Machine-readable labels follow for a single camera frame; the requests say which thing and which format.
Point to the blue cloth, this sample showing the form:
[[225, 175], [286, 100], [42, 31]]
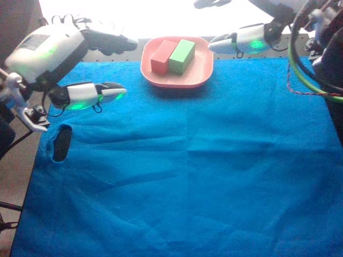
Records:
[[174, 174]]

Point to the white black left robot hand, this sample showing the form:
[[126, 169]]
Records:
[[45, 53]]

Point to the black metal strut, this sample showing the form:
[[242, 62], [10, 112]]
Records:
[[10, 206]]

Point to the pink square plate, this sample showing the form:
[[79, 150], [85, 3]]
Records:
[[201, 72]]

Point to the red block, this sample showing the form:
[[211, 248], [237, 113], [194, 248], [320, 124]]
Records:
[[160, 57]]

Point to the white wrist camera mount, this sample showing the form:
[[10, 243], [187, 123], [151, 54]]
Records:
[[33, 123]]

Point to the green block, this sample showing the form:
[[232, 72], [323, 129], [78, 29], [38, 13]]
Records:
[[182, 56]]

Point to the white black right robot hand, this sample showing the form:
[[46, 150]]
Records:
[[241, 40]]

